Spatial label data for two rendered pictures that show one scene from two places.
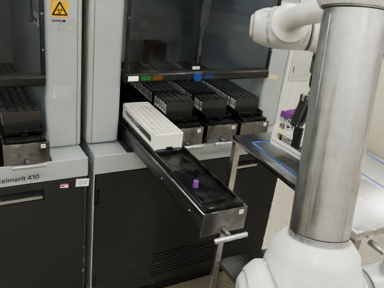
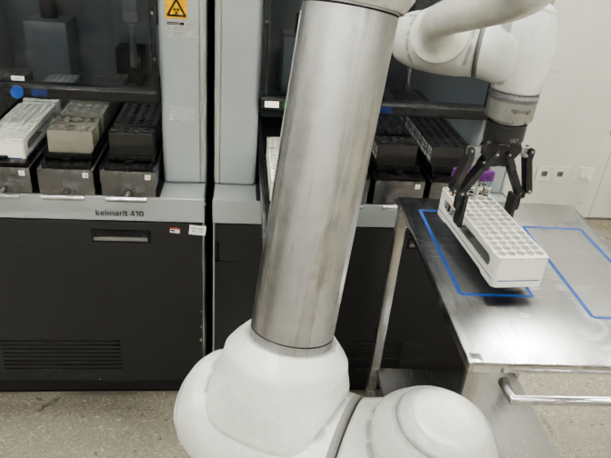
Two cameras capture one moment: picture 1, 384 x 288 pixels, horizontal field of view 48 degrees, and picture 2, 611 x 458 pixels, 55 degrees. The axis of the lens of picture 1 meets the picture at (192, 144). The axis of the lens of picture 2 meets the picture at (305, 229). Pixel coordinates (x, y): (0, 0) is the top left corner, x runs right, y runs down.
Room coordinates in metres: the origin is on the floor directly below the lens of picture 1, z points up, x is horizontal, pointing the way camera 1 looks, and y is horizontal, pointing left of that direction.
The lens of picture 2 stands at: (0.12, -0.46, 1.44)
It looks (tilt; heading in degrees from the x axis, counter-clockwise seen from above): 29 degrees down; 23
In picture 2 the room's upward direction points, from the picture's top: 5 degrees clockwise
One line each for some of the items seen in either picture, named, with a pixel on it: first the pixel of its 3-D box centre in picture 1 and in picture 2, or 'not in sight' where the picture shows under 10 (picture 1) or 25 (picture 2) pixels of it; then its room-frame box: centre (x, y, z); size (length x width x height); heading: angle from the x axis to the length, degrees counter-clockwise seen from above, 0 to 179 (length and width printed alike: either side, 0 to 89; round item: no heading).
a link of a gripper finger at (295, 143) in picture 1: (297, 137); (460, 209); (1.24, -0.32, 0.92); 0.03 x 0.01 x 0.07; 34
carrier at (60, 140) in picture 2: not in sight; (71, 140); (1.17, 0.67, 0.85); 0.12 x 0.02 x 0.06; 122
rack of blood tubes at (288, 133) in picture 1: (314, 150); (486, 232); (1.24, -0.38, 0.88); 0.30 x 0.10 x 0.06; 34
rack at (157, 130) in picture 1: (150, 125); (287, 169); (1.38, 0.15, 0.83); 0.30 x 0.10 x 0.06; 31
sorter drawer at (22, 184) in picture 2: not in sight; (40, 132); (1.29, 0.92, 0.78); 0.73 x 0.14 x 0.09; 31
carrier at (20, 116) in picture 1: (21, 119); (132, 143); (1.25, 0.54, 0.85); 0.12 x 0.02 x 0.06; 121
